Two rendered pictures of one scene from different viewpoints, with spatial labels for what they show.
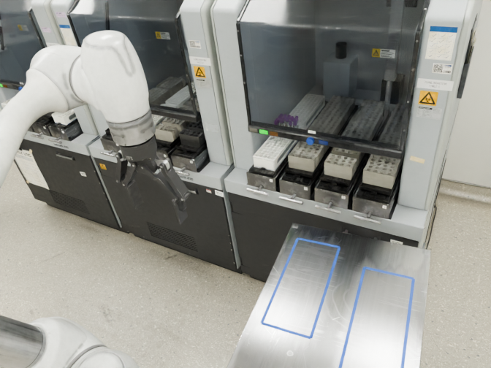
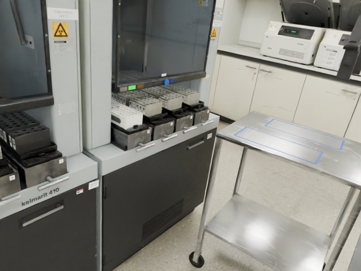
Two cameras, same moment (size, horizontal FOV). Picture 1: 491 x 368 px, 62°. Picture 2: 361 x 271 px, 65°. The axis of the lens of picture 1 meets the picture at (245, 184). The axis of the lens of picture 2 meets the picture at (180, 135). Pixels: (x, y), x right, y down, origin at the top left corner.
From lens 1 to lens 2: 160 cm
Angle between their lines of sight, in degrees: 73
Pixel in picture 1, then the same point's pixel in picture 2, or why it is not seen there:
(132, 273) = not seen: outside the picture
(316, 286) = (280, 141)
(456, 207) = not seen: hidden behind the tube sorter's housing
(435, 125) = (214, 50)
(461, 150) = not seen: hidden behind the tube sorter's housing
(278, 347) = (333, 162)
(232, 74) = (102, 29)
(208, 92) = (69, 57)
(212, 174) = (85, 164)
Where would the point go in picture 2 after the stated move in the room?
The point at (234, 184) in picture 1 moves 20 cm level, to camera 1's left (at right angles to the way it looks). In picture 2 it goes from (114, 158) to (94, 187)
